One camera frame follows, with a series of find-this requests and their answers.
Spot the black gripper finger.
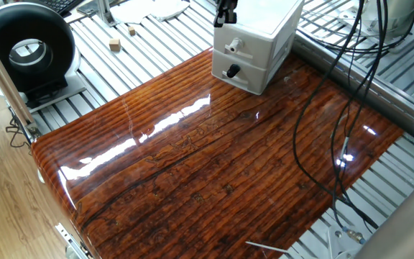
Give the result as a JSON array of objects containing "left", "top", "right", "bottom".
[
  {"left": 226, "top": 0, "right": 239, "bottom": 24},
  {"left": 213, "top": 0, "right": 229, "bottom": 29}
]

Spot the white plastic drawer cabinet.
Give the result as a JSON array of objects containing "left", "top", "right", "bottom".
[{"left": 211, "top": 0, "right": 305, "bottom": 96}]

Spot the white drawer with black knob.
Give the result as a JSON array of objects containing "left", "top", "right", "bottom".
[{"left": 211, "top": 50, "right": 270, "bottom": 96}]

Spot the white cloth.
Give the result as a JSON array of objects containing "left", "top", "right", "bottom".
[{"left": 110, "top": 0, "right": 190, "bottom": 25}]

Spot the small wooden block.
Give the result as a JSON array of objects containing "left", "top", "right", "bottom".
[{"left": 108, "top": 37, "right": 122, "bottom": 53}]

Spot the metal mounting plate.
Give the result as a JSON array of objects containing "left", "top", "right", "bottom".
[{"left": 338, "top": 1, "right": 414, "bottom": 50}]

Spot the dark grey flat plate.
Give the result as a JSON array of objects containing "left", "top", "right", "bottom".
[{"left": 76, "top": 0, "right": 102, "bottom": 17}]

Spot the glossy wood-grain mat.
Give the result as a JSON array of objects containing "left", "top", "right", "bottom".
[{"left": 30, "top": 47, "right": 405, "bottom": 259}]

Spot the black keyboard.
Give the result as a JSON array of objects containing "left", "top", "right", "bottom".
[{"left": 30, "top": 0, "right": 86, "bottom": 17}]

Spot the white cylindrical device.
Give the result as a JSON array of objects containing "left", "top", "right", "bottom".
[{"left": 367, "top": 0, "right": 414, "bottom": 39}]

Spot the aluminium diagonal beam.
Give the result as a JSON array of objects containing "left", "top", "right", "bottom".
[{"left": 0, "top": 22, "right": 43, "bottom": 143}]

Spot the aluminium post bracket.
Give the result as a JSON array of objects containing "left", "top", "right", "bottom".
[{"left": 96, "top": 0, "right": 118, "bottom": 28}]

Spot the black looped cable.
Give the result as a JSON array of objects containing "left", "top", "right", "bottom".
[{"left": 298, "top": 0, "right": 414, "bottom": 58}]

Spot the thick black cable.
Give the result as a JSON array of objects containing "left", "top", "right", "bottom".
[{"left": 292, "top": 0, "right": 390, "bottom": 231}]

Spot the aluminium profile rail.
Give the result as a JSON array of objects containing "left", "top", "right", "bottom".
[{"left": 292, "top": 31, "right": 414, "bottom": 136}]

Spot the grey metal base plate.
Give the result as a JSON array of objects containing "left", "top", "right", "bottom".
[{"left": 23, "top": 77, "right": 88, "bottom": 113}]

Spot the thin black cable white tag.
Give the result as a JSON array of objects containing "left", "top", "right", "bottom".
[{"left": 331, "top": 0, "right": 366, "bottom": 240}]

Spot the thin black wire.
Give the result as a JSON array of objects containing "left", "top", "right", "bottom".
[{"left": 5, "top": 107, "right": 32, "bottom": 149}]

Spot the white thin cable tie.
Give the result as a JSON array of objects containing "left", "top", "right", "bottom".
[{"left": 245, "top": 240, "right": 290, "bottom": 253}]

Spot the metal cable connector blue tip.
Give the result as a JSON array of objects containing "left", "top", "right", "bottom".
[{"left": 342, "top": 228, "right": 368, "bottom": 245}]

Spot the robot base plate with bolts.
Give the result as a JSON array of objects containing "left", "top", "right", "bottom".
[{"left": 325, "top": 222, "right": 373, "bottom": 259}]

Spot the metal slide bracket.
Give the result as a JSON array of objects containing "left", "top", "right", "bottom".
[{"left": 55, "top": 222, "right": 95, "bottom": 259}]

